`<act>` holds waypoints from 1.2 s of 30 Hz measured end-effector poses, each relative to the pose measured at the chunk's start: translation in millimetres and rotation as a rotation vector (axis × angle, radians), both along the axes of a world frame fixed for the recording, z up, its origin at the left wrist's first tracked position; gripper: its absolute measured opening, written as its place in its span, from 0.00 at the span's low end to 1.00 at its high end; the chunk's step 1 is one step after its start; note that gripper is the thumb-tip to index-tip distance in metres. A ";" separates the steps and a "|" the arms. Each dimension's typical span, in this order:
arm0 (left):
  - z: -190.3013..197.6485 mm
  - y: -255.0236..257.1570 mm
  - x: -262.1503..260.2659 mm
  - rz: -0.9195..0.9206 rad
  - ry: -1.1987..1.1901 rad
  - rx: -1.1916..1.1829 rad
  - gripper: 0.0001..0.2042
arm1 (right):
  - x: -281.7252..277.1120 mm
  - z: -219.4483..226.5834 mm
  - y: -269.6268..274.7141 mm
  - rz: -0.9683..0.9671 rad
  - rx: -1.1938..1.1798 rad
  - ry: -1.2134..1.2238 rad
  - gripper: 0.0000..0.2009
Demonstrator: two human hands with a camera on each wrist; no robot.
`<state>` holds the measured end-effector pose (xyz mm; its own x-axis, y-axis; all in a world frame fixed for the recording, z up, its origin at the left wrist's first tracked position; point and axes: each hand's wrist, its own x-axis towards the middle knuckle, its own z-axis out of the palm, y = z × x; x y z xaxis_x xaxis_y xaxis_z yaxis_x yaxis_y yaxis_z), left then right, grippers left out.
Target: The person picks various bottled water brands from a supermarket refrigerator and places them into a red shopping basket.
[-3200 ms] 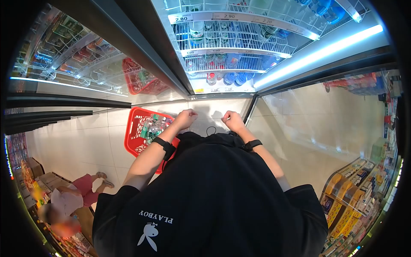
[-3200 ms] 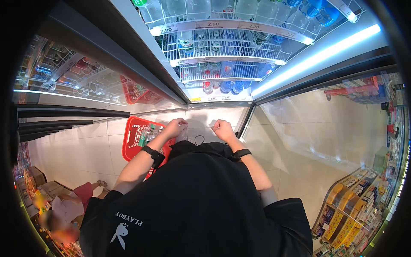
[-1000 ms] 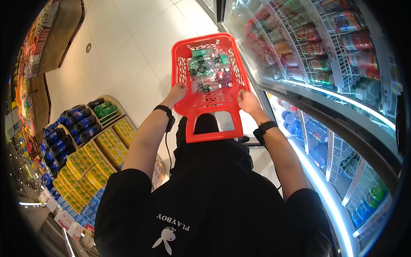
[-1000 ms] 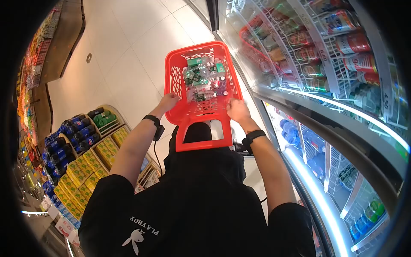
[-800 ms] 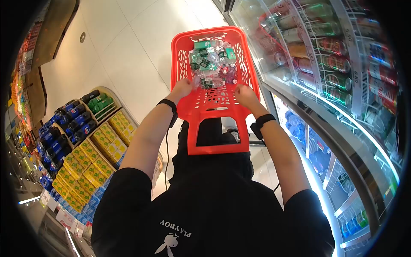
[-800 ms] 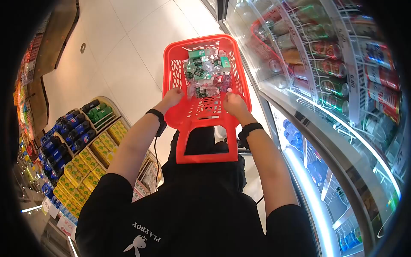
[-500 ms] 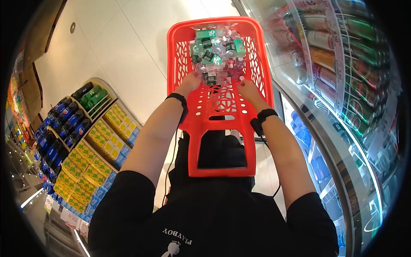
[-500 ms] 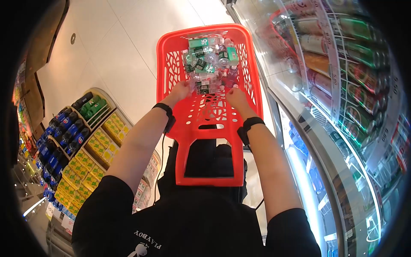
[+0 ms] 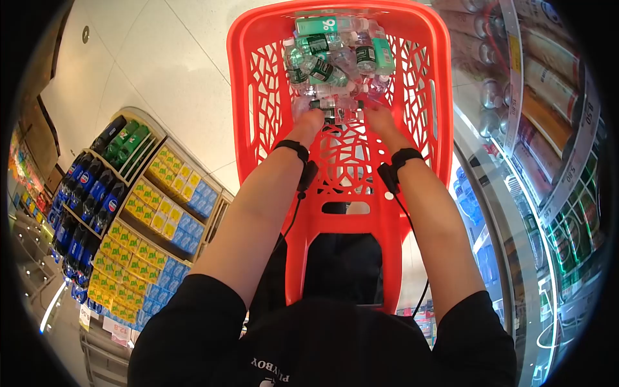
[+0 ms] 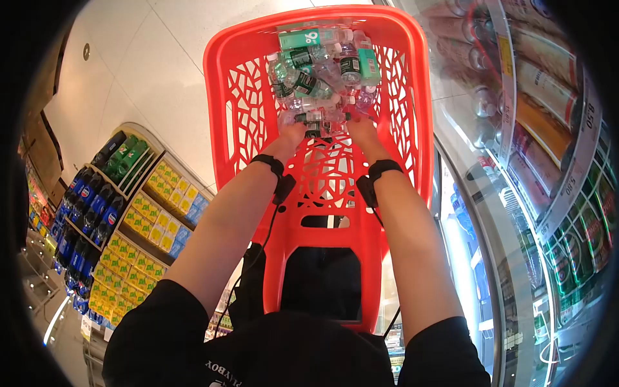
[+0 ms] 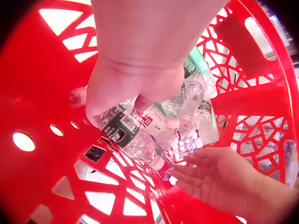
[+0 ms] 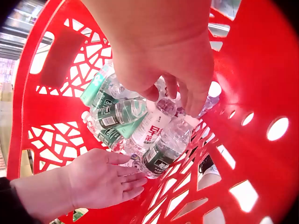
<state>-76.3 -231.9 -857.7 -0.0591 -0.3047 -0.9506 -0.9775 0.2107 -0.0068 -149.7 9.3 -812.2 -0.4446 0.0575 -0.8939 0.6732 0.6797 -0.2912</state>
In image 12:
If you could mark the person's left ring finger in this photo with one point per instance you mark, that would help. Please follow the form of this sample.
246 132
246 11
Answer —
133 194

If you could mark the pile of plastic drink bottles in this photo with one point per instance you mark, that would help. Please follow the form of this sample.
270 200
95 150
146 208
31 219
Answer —
112 114

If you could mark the person's left hand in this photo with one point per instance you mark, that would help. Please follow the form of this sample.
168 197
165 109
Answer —
98 179

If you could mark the person's left index finger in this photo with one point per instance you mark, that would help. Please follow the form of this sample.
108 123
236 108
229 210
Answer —
129 170

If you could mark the person's right fingers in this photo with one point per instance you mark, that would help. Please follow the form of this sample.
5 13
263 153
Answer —
195 98

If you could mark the person's left thumb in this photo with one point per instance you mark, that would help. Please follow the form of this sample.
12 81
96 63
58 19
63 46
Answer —
118 157

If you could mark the person's right index finger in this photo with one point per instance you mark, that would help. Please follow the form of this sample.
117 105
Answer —
171 86

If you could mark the person's legs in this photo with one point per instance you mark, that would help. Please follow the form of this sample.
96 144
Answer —
210 173

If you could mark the red plastic shopping basket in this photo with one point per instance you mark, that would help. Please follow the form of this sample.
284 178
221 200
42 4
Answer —
257 70

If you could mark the person's right hand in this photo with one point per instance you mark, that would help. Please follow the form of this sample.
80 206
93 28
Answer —
151 42

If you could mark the person's right thumb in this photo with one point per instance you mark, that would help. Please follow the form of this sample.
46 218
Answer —
150 93

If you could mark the clear dark-green-label water bottle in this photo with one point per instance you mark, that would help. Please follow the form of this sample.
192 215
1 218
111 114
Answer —
163 151

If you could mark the person's left middle finger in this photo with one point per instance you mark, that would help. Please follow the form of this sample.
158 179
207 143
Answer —
135 182

